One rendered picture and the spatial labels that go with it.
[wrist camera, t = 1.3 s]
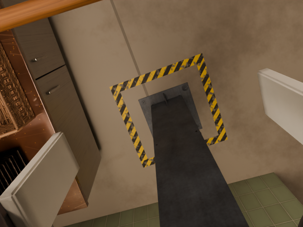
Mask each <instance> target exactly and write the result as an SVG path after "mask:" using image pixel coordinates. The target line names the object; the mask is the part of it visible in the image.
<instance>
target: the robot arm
mask: <svg viewBox="0 0 303 227"><path fill-rule="evenodd" d="M257 76H258V80H259V86H260V90H261V95H262V101H263V106H264V110H265V114H266V115H267V116H268V117H270V118H271V119H272V120H273V121H274V122H276V123H277V124H278V125H279V126H281V127H282V128H283V129H284V130H286V131H287V132H288V133H289V134H290V135H291V136H293V137H294V138H295V139H296V140H298V141H299V142H300V143H301V144H302V145H303V83H302V82H300V81H297V80H295V79H292V78H290V77H288V76H285V75H283V74H281V73H278V72H276V71H273V70H271V69H268V68H265V69H262V70H259V72H258V73H257ZM79 169H80V167H79V165H78V163H77V161H76V158H75V156H74V154H73V152H72V150H71V148H70V146H69V144H68V141H67V139H66V137H65V135H64V133H62V132H58V133H55V134H53V135H52V137H51V138H50V139H49V140H48V141H47V142H46V143H45V144H44V146H43V147H42V148H41V149H40V150H39V151H38V153H37V154H36V155H35V156H34V157H33V159H32V160H31V161H30V162H29V163H28V164H27V166H26V167H25V168H24V169H23V170H22V171H21V173H20V174H19V175H18V176H17V177H16V178H15V179H14V181H13V182H12V183H11V184H10V185H9V186H8V188H7V189H6V190H5V191H4V192H3V193H2V195H1V196H0V227H51V226H52V224H53V222H54V220H55V218H56V216H57V214H58V212H59V209H60V208H61V205H62V203H63V201H64V200H65V198H66V195H67V193H68V191H69V189H70V187H71V185H72V183H73V181H74V179H75V177H76V175H77V173H78V171H79Z"/></svg>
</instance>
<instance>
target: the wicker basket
mask: <svg viewBox="0 0 303 227"><path fill-rule="evenodd" d="M34 118H35V115H34V113H33V110H32V108H31V106H30V104H29V102H28V100H27V98H26V95H25V94H24V91H23V89H22V87H21V85H20V82H19V81H18V79H17V76H16V74H15V72H14V70H13V67H12V66H11V63H10V62H9V59H8V57H7V55H6V53H5V51H4V49H3V46H2V44H1V43H0V139H1V138H2V137H5V136H7V137H8V136H9V135H11V134H13V133H15V134H16V133H17V132H19V131H20V130H22V129H23V128H24V127H25V126H26V125H27V124H29V123H30V122H31V121H32V120H33V119H34Z"/></svg>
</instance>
